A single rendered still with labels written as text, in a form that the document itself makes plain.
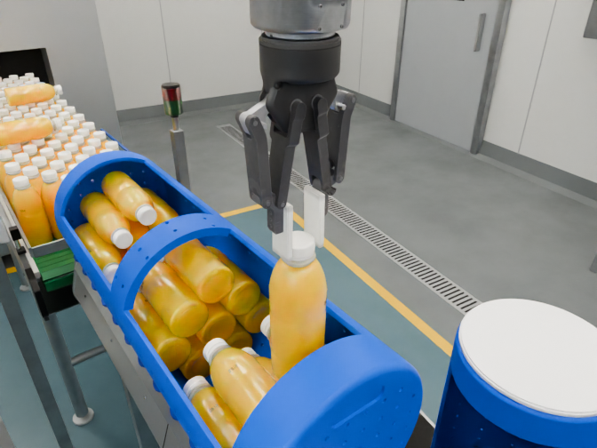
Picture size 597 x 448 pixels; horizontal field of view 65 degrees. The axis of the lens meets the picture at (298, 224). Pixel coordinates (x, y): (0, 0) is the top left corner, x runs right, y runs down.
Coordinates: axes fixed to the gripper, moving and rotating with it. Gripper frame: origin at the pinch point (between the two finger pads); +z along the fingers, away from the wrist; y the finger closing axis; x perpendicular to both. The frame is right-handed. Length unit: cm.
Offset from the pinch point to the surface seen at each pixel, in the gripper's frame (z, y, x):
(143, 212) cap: 22, -2, 52
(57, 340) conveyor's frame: 96, -22, 113
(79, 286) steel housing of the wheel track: 52, -14, 77
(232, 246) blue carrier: 30, 12, 40
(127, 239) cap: 28, -6, 53
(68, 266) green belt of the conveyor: 50, -14, 85
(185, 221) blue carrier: 15.4, -0.3, 32.5
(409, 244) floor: 142, 184, 122
